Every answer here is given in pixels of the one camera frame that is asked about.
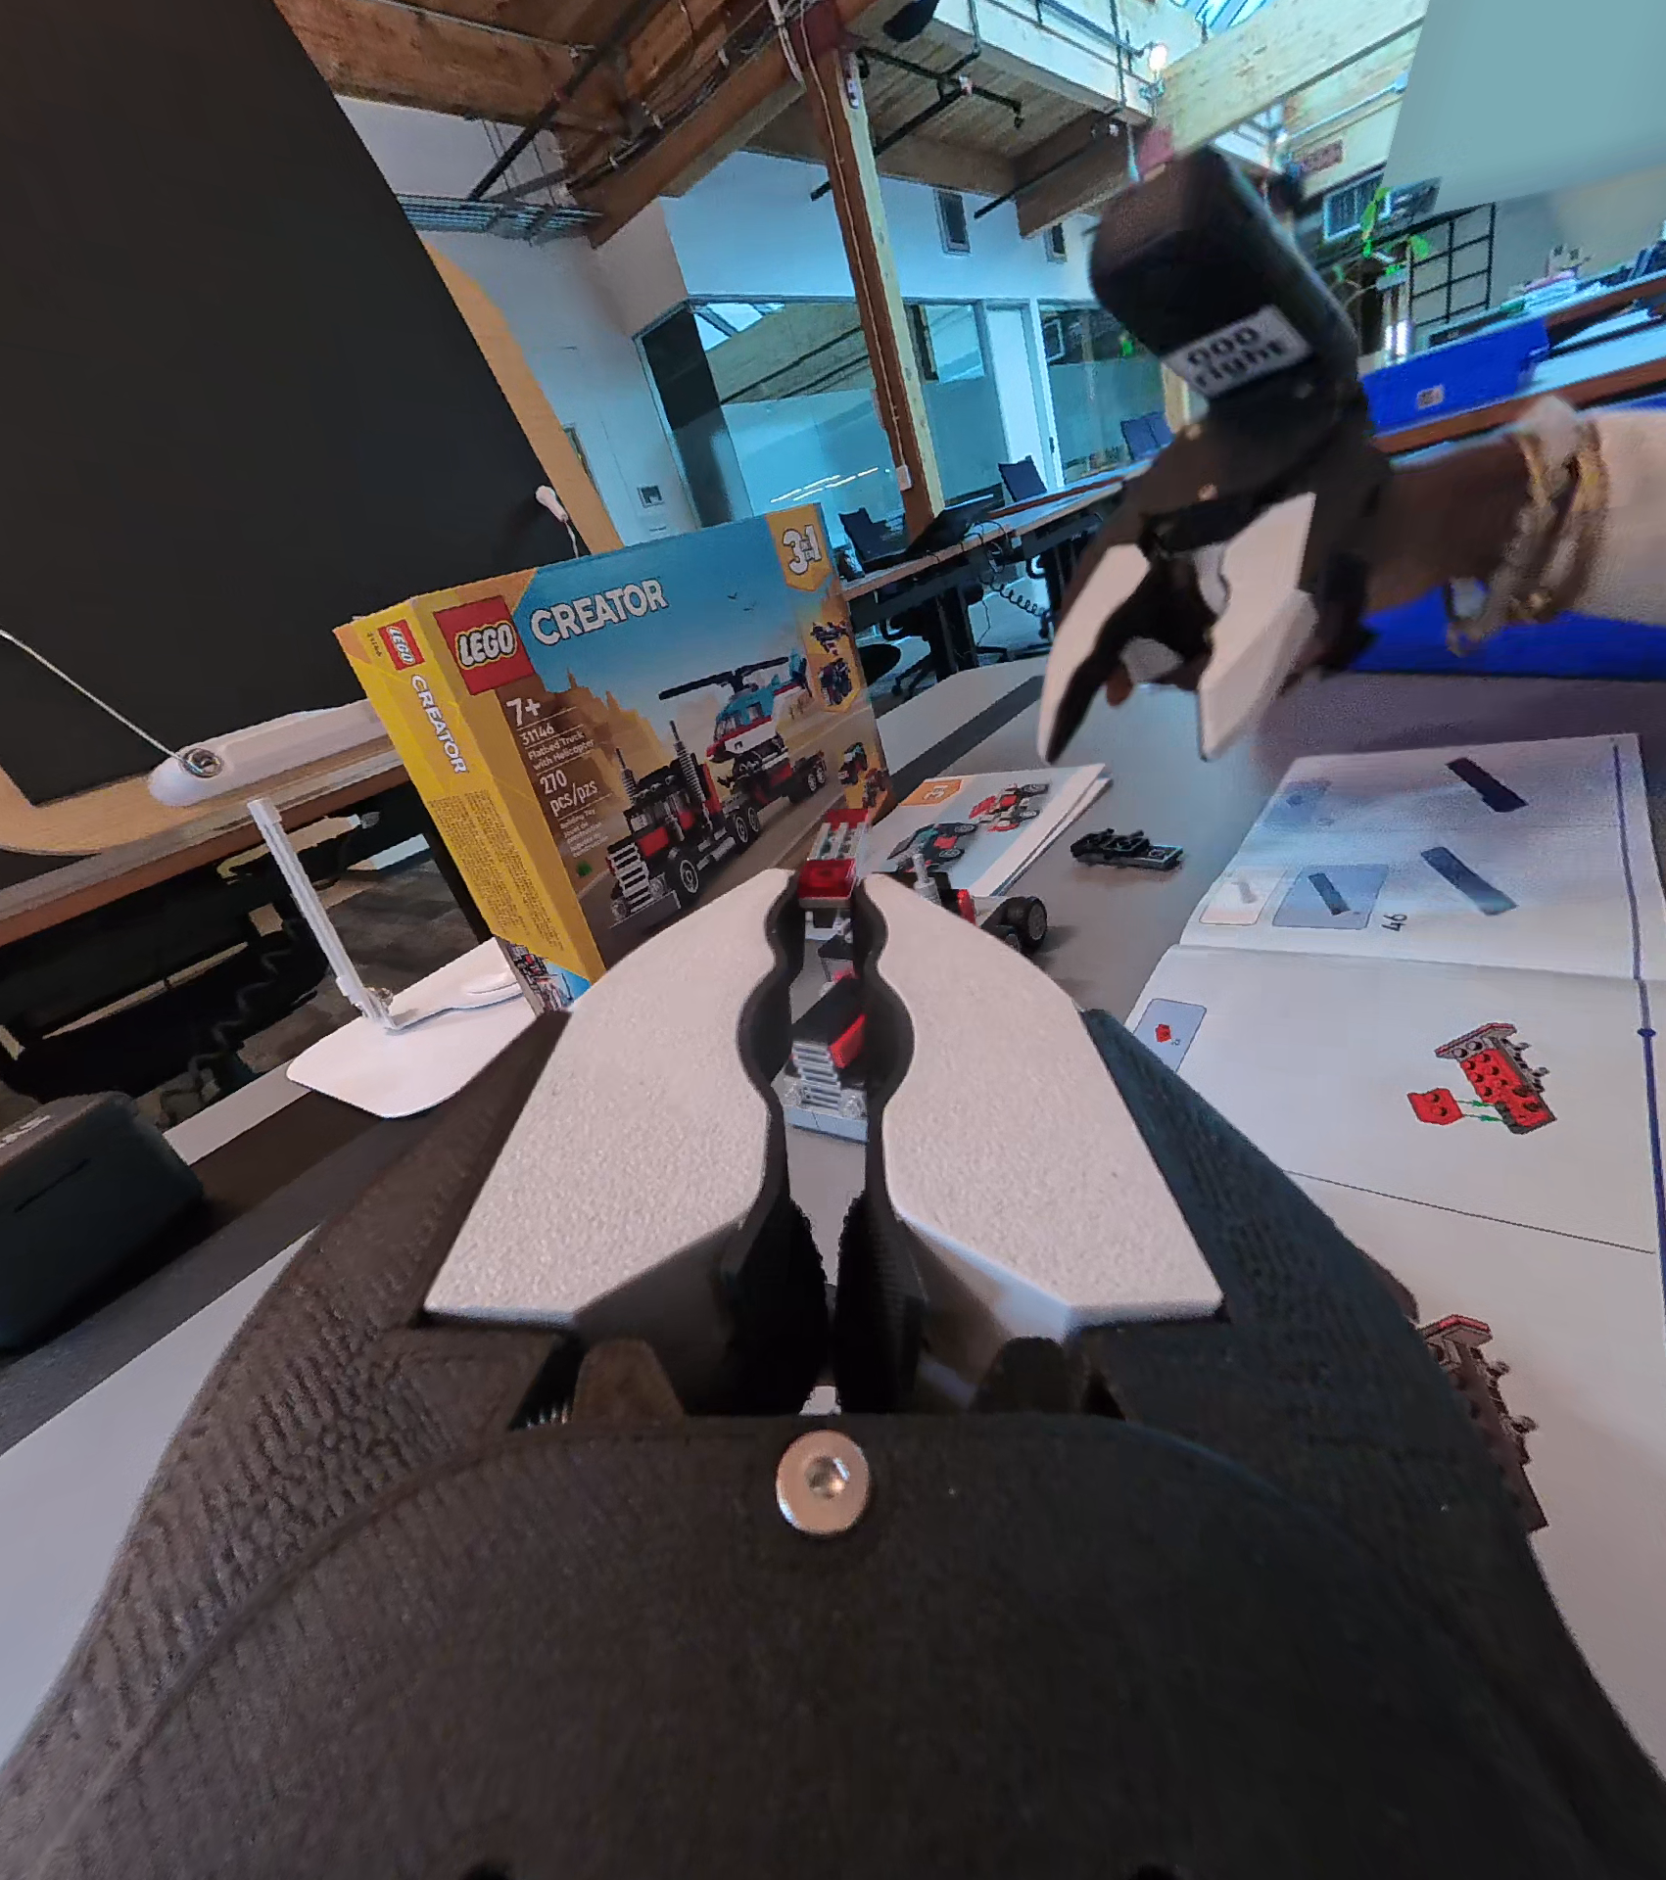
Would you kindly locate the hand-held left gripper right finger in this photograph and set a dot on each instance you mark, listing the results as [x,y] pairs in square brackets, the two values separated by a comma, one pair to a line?
[1040,1160]

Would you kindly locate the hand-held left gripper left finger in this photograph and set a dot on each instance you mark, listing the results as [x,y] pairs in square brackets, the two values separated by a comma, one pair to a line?
[613,1160]

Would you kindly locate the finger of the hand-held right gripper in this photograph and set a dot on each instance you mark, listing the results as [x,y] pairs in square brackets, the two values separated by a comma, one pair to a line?
[1267,631]
[1091,647]

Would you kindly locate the small black lego assembly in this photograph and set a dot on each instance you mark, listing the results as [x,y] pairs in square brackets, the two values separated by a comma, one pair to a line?
[1128,849]

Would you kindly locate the black red lego truck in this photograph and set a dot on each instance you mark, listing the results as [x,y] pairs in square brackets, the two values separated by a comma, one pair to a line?
[826,1029]

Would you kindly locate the lego instruction booklet car cover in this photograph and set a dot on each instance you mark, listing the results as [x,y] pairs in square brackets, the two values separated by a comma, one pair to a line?
[1010,808]

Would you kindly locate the open lego instruction booklet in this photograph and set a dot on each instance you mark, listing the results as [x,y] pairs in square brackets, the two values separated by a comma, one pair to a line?
[1289,1117]

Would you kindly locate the lego set cardboard box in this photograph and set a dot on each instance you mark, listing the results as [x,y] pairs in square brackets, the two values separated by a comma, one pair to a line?
[599,735]

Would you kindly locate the person's right hand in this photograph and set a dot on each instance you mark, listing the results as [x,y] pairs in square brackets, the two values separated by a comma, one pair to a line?
[1436,529]

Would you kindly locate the long wooden office desk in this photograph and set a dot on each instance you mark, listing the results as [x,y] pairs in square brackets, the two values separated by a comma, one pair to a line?
[981,543]

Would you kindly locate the white rounded pad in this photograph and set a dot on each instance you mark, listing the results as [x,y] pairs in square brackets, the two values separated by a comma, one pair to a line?
[393,1058]

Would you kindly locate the blue bin white label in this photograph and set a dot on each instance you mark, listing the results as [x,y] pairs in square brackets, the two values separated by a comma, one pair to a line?
[1465,361]

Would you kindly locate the dark cube device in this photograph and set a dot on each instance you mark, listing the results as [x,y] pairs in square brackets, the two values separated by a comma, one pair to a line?
[40,1219]

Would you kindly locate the black divider panel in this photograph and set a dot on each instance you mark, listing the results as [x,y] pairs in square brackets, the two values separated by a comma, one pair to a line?
[187,367]

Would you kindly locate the wooden support post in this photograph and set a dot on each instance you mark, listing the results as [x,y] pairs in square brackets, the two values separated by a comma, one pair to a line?
[877,294]

